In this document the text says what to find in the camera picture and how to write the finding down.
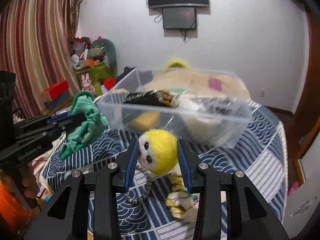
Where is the green knitted cloth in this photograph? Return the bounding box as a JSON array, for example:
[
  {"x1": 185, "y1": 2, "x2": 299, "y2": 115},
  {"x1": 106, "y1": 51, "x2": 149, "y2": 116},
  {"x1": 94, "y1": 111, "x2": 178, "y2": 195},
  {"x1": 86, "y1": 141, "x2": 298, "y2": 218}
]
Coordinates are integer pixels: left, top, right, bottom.
[{"x1": 60, "y1": 91, "x2": 108, "y2": 160}]

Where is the black white braided cord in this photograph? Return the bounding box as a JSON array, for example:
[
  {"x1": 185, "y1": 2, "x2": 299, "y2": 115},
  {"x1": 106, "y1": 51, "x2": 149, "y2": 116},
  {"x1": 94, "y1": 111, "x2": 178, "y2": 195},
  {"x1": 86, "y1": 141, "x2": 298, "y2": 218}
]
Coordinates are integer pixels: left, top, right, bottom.
[{"x1": 123, "y1": 167, "x2": 153, "y2": 205}]

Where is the white drawstring cloth pouch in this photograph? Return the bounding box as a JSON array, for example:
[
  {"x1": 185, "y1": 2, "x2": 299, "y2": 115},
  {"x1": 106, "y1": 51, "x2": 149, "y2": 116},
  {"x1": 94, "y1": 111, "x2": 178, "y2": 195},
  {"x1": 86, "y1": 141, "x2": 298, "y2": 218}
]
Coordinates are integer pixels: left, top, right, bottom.
[{"x1": 172, "y1": 96, "x2": 221, "y2": 142}]

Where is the yellow felt doll head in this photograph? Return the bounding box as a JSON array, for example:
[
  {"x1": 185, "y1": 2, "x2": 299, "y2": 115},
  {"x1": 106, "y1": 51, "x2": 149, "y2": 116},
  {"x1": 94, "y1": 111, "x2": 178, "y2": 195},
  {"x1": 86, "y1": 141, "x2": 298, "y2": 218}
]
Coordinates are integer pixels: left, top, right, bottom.
[{"x1": 138, "y1": 129, "x2": 178, "y2": 176}]

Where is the grey patterned item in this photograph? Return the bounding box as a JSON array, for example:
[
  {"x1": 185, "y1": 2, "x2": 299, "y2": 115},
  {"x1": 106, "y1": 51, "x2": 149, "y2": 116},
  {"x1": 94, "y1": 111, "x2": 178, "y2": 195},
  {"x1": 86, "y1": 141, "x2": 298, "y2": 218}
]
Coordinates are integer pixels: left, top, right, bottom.
[{"x1": 208, "y1": 98, "x2": 239, "y2": 115}]

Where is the clear plastic storage bin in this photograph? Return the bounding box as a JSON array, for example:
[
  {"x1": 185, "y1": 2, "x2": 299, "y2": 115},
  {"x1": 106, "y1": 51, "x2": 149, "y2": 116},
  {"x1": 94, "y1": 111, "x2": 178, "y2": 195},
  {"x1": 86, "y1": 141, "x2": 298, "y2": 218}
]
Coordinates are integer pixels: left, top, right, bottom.
[{"x1": 96, "y1": 68, "x2": 252, "y2": 148}]

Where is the black pouch with chain strap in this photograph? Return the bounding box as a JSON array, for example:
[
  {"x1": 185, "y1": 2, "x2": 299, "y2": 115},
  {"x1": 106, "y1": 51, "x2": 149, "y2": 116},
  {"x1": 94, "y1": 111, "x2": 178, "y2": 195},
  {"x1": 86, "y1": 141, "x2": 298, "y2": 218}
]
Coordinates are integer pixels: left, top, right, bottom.
[{"x1": 122, "y1": 89, "x2": 176, "y2": 126}]

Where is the person's left hand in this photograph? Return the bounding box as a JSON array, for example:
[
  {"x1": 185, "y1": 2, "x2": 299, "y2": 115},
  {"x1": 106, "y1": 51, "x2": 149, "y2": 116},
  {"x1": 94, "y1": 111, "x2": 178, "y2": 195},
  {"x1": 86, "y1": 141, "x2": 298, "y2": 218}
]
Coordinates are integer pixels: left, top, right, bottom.
[{"x1": 1, "y1": 162, "x2": 39, "y2": 199}]

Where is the red box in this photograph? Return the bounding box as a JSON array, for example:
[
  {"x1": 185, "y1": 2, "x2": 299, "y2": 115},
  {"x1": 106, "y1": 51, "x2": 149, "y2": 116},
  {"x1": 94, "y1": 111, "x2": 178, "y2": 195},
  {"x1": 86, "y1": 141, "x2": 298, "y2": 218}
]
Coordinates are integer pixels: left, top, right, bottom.
[{"x1": 41, "y1": 80, "x2": 69, "y2": 101}]

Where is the pink bunny plush toy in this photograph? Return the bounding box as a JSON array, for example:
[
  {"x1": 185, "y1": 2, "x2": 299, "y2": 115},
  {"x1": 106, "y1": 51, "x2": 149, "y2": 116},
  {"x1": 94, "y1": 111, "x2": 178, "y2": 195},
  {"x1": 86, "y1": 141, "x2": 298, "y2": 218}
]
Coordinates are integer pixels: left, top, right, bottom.
[{"x1": 81, "y1": 73, "x2": 95, "y2": 96}]

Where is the green bottle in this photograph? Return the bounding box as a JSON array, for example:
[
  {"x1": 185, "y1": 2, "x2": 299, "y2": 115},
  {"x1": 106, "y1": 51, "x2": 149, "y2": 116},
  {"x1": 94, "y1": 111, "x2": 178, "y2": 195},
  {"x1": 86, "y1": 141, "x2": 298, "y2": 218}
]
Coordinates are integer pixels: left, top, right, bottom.
[{"x1": 93, "y1": 81, "x2": 103, "y2": 96}]

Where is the blue white patterned tablecloth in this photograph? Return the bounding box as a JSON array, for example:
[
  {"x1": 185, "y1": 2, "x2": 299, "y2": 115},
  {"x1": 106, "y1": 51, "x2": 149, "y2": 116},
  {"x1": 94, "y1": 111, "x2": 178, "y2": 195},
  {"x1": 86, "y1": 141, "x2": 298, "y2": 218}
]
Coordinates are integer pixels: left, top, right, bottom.
[{"x1": 40, "y1": 101, "x2": 288, "y2": 239}]

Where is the green cardboard box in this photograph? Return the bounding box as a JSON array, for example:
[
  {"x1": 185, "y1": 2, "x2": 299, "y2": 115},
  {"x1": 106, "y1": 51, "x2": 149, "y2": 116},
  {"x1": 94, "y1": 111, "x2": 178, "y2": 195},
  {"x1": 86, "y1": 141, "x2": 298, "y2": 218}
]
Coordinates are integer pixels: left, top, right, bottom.
[{"x1": 75, "y1": 62, "x2": 116, "y2": 85}]

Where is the red plush item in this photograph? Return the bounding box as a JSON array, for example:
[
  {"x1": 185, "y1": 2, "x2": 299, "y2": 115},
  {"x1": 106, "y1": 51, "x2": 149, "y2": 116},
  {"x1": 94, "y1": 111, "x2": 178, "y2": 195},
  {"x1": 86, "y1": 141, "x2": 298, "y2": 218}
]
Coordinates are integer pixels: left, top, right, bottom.
[{"x1": 104, "y1": 77, "x2": 116, "y2": 90}]

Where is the red gold striped curtain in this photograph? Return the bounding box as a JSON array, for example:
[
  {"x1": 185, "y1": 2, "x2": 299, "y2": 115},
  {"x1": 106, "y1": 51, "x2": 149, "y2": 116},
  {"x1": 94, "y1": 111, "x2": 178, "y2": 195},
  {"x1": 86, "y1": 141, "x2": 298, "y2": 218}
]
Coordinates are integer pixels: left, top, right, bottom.
[{"x1": 1, "y1": 0, "x2": 80, "y2": 118}]

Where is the grey green plush pillow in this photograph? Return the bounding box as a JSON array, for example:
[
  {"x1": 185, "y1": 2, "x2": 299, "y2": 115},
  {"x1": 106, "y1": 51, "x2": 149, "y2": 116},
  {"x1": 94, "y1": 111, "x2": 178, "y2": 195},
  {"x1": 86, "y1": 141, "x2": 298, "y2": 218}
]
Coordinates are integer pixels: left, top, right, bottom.
[{"x1": 88, "y1": 38, "x2": 117, "y2": 68}]

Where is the brown wooden door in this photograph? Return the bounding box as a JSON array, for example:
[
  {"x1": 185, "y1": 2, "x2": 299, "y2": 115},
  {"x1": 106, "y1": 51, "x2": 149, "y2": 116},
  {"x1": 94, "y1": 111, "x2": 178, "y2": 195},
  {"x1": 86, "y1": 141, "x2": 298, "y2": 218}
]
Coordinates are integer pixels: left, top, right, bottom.
[{"x1": 288, "y1": 7, "x2": 319, "y2": 160}]

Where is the dark purple garment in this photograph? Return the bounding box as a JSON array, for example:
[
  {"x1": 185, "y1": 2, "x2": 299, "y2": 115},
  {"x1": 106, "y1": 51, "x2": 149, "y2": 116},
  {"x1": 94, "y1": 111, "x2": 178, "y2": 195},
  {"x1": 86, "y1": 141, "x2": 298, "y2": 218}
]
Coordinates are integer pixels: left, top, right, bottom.
[{"x1": 116, "y1": 67, "x2": 153, "y2": 85}]

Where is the beige fleece blanket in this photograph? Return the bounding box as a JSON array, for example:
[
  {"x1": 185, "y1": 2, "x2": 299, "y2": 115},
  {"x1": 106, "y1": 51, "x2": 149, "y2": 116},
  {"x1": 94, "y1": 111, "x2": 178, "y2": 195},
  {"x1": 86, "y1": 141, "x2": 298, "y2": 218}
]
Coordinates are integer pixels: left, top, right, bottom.
[{"x1": 144, "y1": 68, "x2": 251, "y2": 99}]

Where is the yellow curved plush headrest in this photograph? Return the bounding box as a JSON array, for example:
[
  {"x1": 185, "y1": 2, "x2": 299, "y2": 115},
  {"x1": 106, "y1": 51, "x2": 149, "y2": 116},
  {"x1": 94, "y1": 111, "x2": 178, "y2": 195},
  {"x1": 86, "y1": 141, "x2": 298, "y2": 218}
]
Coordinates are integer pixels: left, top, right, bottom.
[{"x1": 165, "y1": 58, "x2": 188, "y2": 69}]

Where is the white wall outlet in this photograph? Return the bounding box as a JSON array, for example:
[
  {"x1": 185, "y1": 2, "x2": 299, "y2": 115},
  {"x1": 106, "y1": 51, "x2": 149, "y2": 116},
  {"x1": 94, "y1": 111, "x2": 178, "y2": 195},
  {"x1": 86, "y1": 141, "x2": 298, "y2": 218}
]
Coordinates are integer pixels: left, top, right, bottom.
[{"x1": 259, "y1": 90, "x2": 265, "y2": 98}]

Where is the small wall-mounted black screen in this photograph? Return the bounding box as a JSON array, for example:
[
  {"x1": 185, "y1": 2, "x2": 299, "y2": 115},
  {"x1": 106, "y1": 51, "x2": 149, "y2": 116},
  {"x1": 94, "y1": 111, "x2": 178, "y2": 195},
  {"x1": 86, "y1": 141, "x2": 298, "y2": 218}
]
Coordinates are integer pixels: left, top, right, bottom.
[{"x1": 162, "y1": 7, "x2": 197, "y2": 30}]

